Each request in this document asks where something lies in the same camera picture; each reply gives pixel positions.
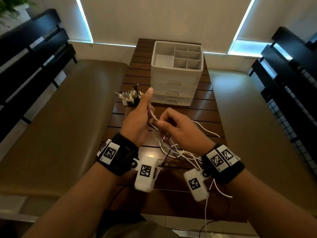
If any black left wristband with markers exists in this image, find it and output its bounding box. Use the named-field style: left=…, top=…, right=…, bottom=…
left=96, top=132, right=140, bottom=177

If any black right wristband with markers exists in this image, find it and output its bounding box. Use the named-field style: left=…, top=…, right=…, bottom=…
left=201, top=143, right=246, bottom=185

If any person's left hand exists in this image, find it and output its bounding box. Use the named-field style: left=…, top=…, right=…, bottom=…
left=120, top=87, right=155, bottom=148

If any person's left forearm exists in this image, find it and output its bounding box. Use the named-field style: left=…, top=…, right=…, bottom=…
left=22, top=162, right=119, bottom=238

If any person's dark trouser leg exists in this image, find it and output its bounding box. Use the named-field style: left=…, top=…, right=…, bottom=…
left=98, top=209, right=147, bottom=236

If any wire mesh panel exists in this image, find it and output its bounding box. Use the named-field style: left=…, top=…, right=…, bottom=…
left=267, top=71, right=317, bottom=176

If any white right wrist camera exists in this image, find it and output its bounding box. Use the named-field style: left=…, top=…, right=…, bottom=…
left=183, top=168, right=210, bottom=202

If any thin black camera wire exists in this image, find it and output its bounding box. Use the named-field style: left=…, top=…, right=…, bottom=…
left=199, top=195, right=229, bottom=238
left=109, top=185, right=127, bottom=211

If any white drawer organizer box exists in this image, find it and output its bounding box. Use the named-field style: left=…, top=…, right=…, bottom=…
left=150, top=41, right=204, bottom=107

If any person's right forearm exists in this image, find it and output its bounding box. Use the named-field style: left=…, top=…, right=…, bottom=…
left=227, top=168, right=317, bottom=238

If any black wristband with markers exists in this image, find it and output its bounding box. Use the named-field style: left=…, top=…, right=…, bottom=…
left=201, top=143, right=246, bottom=185
left=96, top=132, right=140, bottom=177

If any beige roller blind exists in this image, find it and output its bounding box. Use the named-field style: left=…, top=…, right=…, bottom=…
left=27, top=0, right=92, bottom=42
left=75, top=0, right=257, bottom=54

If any wooden slatted table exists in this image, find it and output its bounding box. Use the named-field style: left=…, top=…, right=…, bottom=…
left=106, top=38, right=248, bottom=223

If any person's right hand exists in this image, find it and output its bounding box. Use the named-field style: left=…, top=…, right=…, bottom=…
left=156, top=107, right=216, bottom=157

